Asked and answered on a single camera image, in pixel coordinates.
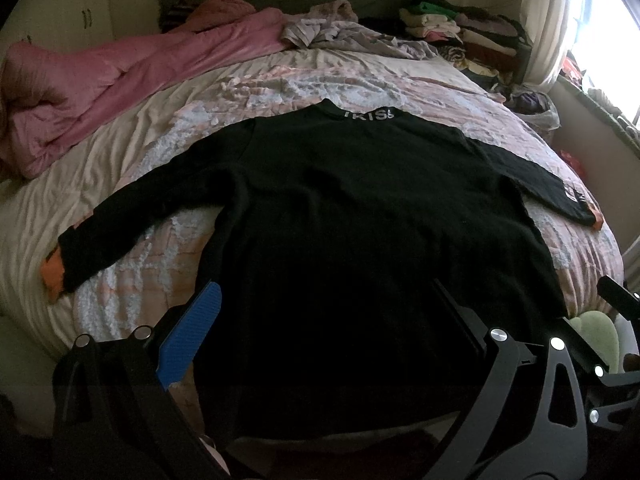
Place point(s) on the cream curtain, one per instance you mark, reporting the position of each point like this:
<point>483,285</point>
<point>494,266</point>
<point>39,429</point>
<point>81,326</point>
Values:
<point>548,24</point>

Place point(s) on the black sweater with orange cuffs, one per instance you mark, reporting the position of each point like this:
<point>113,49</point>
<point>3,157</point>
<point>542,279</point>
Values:
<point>342,245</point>

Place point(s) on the green plush cushion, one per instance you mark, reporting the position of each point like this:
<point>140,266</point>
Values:
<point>600,333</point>

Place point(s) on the stack of folded clothes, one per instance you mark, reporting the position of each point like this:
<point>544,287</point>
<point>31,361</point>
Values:
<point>490,49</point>

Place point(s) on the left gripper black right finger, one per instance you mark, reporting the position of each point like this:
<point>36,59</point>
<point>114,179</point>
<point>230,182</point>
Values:
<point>527,420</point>

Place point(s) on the plastic bag with clothes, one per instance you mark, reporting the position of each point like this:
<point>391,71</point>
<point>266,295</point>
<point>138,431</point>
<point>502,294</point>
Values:
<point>535,108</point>

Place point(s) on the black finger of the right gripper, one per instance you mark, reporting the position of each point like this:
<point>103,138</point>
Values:
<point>611,400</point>

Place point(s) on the red object on floor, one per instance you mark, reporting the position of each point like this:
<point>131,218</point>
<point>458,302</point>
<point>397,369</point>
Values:
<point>574,164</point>

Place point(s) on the pink duvet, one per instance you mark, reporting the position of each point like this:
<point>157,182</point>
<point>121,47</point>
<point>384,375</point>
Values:
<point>51,101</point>

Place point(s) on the pink floral bedspread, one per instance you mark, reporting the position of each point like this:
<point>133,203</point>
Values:
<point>160,272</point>

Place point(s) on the lilac crumpled garment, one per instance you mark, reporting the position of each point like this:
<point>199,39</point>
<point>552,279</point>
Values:
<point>334,26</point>

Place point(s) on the white wardrobe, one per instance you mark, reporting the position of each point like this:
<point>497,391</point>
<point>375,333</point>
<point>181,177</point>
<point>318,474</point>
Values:
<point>58,25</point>

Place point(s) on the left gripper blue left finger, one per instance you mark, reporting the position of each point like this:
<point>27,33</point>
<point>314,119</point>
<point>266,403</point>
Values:
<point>114,415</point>

